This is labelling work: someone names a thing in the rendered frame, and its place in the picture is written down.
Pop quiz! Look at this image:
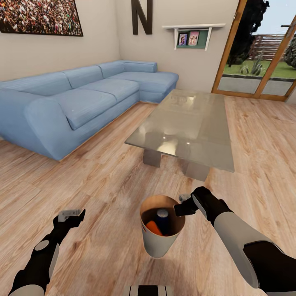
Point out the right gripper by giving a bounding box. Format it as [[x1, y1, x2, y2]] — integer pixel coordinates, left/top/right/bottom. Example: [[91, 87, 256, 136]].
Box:
[[174, 200, 195, 217]]

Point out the trash can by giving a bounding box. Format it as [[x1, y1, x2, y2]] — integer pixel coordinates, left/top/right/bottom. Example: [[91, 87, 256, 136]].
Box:
[[140, 195, 186, 259]]

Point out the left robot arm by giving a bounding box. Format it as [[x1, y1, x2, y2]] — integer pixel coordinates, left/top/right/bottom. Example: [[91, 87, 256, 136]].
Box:
[[8, 209, 86, 296]]

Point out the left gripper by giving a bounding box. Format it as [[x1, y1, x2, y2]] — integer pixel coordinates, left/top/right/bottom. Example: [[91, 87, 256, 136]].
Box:
[[53, 209, 86, 234]]

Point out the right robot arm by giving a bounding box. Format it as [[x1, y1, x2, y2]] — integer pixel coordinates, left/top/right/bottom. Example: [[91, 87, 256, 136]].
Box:
[[174, 186, 296, 296]]

